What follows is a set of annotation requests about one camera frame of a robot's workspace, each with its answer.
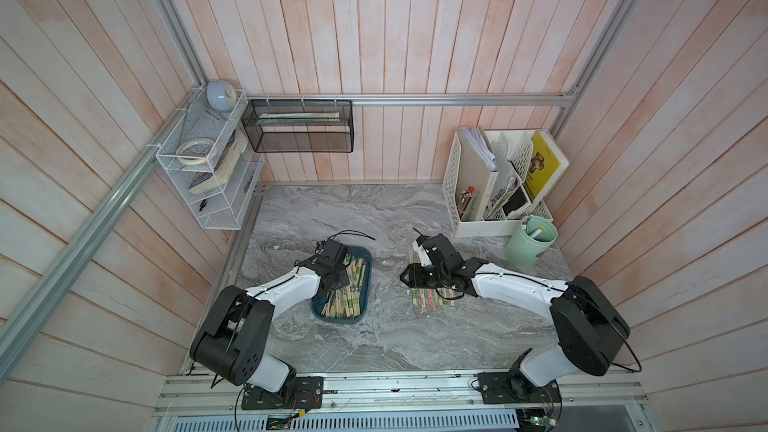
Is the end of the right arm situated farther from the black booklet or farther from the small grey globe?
the small grey globe

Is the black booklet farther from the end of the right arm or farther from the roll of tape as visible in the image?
the roll of tape

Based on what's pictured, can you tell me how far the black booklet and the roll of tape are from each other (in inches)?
36.0

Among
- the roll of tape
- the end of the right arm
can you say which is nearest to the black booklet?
the end of the right arm

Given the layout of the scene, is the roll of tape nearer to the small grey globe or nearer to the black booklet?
the small grey globe

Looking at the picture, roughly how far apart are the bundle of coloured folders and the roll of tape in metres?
0.74

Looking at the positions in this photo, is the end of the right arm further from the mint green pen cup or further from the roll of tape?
the roll of tape

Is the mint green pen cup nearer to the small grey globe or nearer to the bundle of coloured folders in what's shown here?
the bundle of coloured folders

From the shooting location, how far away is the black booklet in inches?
38.9

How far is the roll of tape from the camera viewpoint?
0.71m

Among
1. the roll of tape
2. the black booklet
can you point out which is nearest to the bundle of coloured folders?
the black booklet

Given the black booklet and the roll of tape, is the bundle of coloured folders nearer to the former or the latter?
the black booklet

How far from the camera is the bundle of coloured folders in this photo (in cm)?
94
